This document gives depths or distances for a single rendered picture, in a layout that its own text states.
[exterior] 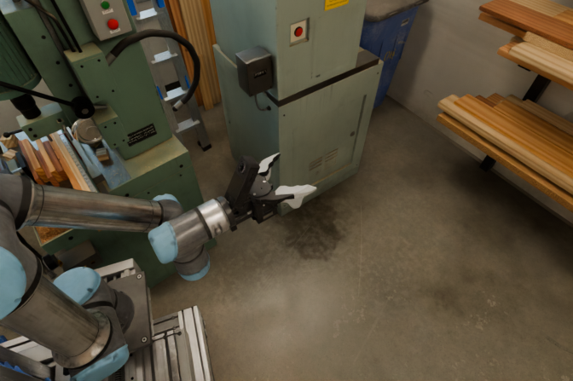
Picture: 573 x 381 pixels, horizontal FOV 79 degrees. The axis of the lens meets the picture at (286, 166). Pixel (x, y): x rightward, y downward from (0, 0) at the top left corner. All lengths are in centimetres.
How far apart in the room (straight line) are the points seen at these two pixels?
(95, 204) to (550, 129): 207
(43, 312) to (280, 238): 157
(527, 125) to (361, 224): 103
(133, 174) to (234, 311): 91
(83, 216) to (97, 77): 58
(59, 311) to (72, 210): 17
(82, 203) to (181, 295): 136
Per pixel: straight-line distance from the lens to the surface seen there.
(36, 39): 129
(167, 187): 158
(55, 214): 75
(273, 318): 193
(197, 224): 72
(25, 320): 72
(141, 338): 113
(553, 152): 211
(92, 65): 121
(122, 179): 149
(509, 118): 220
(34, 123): 145
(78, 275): 101
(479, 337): 214
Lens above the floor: 184
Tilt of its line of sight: 49 degrees down
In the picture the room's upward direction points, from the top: straight up
